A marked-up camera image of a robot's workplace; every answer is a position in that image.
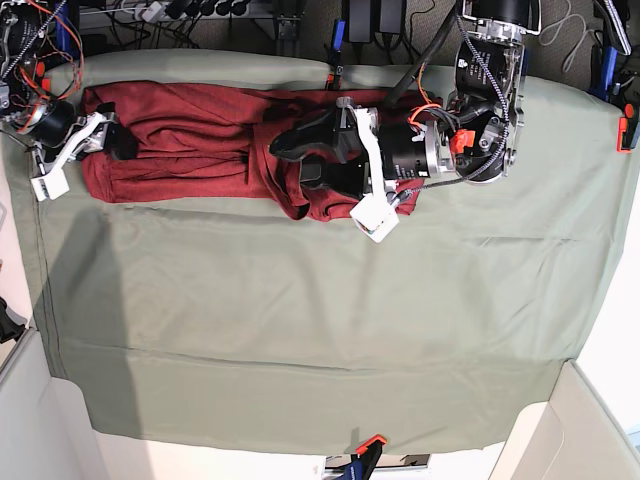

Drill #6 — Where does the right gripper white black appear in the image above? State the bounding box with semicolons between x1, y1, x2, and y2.
29;100;139;201

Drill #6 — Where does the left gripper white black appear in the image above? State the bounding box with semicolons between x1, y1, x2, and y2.
269;97;455;243

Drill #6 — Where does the red long-sleeve T-shirt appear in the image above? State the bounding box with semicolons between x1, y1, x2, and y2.
80;82;444;222

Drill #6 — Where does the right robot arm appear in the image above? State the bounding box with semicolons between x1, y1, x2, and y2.
1;1;139;201

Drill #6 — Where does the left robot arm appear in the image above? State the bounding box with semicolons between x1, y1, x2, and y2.
269;1;541;243

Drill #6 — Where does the orange black clamp far-left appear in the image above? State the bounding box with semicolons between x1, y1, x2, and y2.
33;61;51;92

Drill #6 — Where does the black power adapter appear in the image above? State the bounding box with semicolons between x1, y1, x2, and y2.
342;0;407;44

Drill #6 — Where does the green table cloth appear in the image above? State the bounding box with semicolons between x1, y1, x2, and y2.
1;77;639;455

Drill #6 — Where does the black clamp left edge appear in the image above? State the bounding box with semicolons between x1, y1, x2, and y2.
0;298;25;344

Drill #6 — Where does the orange black clamp far-right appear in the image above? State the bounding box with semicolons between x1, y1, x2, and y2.
616;103;639;153

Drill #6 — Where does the white bin left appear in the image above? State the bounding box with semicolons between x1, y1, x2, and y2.
1;329;109;479

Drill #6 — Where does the white bin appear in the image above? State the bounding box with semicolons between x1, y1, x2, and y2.
1;329;109;479
489;361;639;480

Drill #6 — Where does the orange black clamp near edge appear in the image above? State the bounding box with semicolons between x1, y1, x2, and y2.
339;434;387;480

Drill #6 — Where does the white bin right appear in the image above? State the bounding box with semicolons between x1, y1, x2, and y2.
489;361;639;480

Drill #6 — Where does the blue handled clamp top centre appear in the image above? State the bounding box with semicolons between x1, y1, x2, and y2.
324;19;346;91

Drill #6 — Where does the blue clamp handle top-left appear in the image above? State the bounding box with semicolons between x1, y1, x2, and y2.
54;1;78;56

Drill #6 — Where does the aluminium frame bracket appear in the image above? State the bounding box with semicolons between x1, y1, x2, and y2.
253;0;307;58

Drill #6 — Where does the blue clamp handle top-right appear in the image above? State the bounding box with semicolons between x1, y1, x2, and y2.
588;46;619;101

